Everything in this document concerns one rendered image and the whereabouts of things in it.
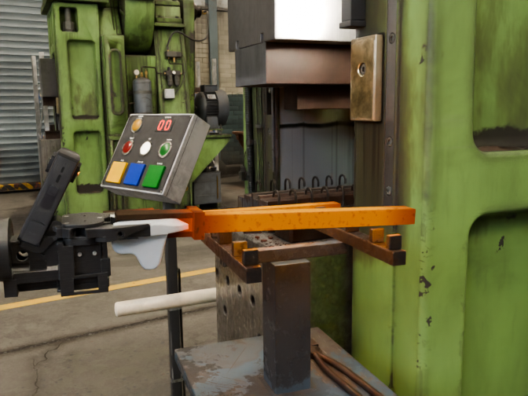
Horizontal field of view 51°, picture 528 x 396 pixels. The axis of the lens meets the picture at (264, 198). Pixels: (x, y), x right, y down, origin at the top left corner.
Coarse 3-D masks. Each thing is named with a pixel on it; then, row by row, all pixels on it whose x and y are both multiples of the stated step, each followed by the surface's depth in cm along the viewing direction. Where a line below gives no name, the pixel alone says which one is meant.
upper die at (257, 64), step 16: (256, 48) 133; (272, 48) 129; (288, 48) 130; (304, 48) 132; (320, 48) 134; (336, 48) 136; (240, 64) 143; (256, 64) 134; (272, 64) 129; (288, 64) 131; (304, 64) 133; (320, 64) 134; (336, 64) 136; (240, 80) 144; (256, 80) 134; (272, 80) 130; (288, 80) 132; (304, 80) 133; (320, 80) 135; (336, 80) 137
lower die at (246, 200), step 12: (252, 192) 143; (288, 192) 142; (300, 192) 143; (324, 192) 146; (336, 192) 146; (348, 192) 146; (240, 204) 151; (252, 204) 143; (264, 204) 136; (276, 204) 135; (348, 204) 143
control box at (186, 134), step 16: (128, 128) 194; (144, 128) 188; (160, 128) 182; (176, 128) 177; (192, 128) 175; (208, 128) 180; (160, 144) 179; (176, 144) 174; (192, 144) 176; (112, 160) 192; (128, 160) 186; (144, 160) 181; (160, 160) 176; (176, 160) 171; (192, 160) 176; (144, 176) 177; (176, 176) 172; (128, 192) 185; (144, 192) 175; (160, 192) 169; (176, 192) 172
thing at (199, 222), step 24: (120, 216) 65; (144, 216) 66; (168, 216) 67; (192, 216) 68; (216, 216) 69; (240, 216) 70; (264, 216) 71; (288, 216) 72; (312, 216) 74; (336, 216) 75; (360, 216) 76; (384, 216) 77; (408, 216) 79
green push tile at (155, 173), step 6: (150, 168) 176; (156, 168) 174; (162, 168) 172; (150, 174) 175; (156, 174) 173; (162, 174) 172; (144, 180) 175; (150, 180) 173; (156, 180) 172; (144, 186) 175; (150, 186) 172; (156, 186) 171
